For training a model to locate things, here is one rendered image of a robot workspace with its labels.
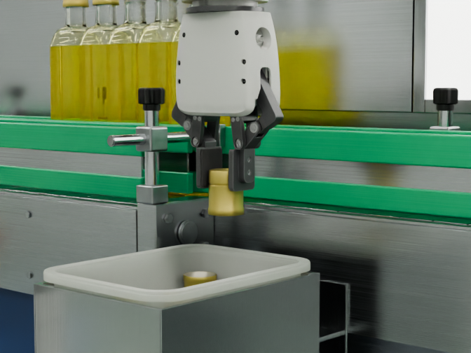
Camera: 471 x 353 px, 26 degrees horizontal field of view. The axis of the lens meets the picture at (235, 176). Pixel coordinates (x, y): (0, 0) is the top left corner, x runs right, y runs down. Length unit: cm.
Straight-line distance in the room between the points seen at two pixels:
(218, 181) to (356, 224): 16
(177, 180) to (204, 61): 26
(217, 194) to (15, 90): 85
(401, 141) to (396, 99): 20
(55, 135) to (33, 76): 51
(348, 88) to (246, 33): 34
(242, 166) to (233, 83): 8
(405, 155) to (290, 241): 16
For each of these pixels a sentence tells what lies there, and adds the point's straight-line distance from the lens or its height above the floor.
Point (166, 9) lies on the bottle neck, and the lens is 129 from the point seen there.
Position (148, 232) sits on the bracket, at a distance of 111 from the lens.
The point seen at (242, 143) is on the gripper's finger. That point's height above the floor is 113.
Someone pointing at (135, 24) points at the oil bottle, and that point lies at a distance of 132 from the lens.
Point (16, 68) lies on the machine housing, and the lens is 178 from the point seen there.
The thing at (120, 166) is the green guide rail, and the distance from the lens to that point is 117.
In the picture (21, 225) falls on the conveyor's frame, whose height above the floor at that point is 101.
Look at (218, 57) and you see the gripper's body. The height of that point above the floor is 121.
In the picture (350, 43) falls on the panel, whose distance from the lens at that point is 127.
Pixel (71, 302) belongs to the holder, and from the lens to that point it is 94.
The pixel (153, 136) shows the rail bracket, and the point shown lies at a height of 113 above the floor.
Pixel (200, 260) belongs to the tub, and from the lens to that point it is 110.
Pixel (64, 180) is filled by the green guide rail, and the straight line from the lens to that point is 124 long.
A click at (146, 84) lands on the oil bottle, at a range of 129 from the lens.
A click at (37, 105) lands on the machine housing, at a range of 174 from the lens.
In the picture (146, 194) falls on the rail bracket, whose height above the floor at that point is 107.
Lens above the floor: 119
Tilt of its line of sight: 5 degrees down
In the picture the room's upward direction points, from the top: straight up
